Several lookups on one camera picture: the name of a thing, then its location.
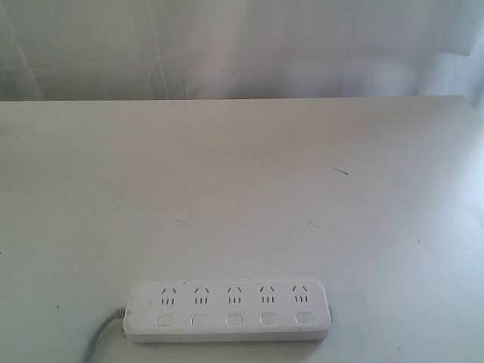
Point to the white five-outlet power strip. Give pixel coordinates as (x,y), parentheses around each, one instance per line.
(227,311)

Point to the white curtain backdrop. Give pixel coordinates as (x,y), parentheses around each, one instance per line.
(142,50)

